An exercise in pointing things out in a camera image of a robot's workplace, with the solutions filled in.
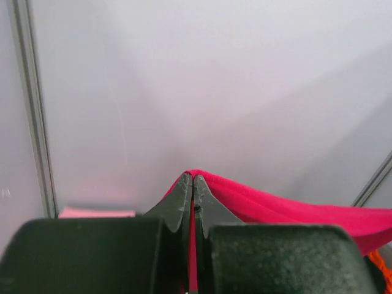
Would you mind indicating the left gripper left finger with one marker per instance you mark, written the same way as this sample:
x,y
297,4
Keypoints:
x,y
171,259

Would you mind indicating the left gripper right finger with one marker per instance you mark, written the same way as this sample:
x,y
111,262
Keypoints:
x,y
209,212

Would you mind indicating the red t-shirt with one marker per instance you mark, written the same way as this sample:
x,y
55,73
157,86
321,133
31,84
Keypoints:
x,y
369,227

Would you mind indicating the pink folded t-shirt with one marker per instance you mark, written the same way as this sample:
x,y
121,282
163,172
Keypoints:
x,y
72,212

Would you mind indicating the orange t-shirt in bin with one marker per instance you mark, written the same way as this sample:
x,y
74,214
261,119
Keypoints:
x,y
377,259

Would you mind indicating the right aluminium frame post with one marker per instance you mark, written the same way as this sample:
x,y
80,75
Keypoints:
x,y
374,182

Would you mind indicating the aluminium frame post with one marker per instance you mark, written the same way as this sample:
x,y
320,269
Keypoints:
x,y
20,13
374,182

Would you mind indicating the left aluminium frame post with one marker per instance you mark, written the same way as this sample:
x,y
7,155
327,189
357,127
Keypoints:
x,y
20,13

